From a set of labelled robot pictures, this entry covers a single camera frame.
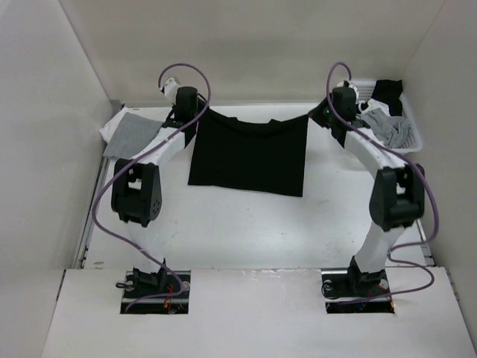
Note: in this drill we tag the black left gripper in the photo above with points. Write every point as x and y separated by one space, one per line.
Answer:
200 105

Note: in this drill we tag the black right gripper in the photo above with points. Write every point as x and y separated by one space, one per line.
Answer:
315 114

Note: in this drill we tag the black tank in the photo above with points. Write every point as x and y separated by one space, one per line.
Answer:
262 157
389 92

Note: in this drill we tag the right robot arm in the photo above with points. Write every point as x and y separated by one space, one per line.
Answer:
396 201

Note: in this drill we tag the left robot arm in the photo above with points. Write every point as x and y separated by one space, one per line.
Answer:
137 194

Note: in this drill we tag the white tank top in basket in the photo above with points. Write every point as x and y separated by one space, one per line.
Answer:
372 104

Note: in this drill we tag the black tank top in basket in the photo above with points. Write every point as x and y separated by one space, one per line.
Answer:
389 92

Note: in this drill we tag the grey tank top in basket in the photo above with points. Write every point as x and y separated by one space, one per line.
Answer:
392 131

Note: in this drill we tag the folded grey tank top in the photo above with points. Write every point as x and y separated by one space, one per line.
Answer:
132 135

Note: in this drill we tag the folded white tank top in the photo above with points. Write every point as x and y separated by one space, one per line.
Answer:
110 127

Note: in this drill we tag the white plastic laundry basket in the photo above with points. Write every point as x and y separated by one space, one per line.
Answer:
414 142

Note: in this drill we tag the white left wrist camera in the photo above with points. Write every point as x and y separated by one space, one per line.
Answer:
169 89

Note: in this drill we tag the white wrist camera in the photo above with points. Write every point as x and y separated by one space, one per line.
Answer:
354 88
169 89

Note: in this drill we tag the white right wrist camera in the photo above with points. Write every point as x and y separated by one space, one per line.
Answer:
354 88

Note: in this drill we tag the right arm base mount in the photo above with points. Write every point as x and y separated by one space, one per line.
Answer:
347 291

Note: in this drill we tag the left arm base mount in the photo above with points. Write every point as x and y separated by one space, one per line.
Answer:
154 293

